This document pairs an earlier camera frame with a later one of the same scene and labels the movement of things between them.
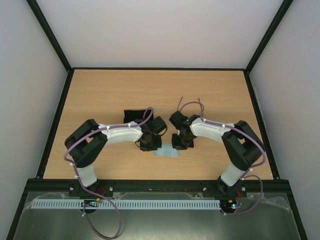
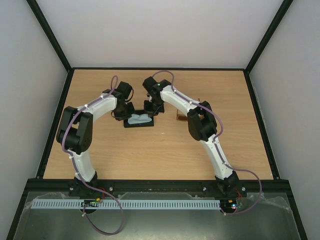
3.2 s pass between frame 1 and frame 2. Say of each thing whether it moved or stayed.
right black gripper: moved
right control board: stayed
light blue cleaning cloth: moved
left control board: stayed
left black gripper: moved
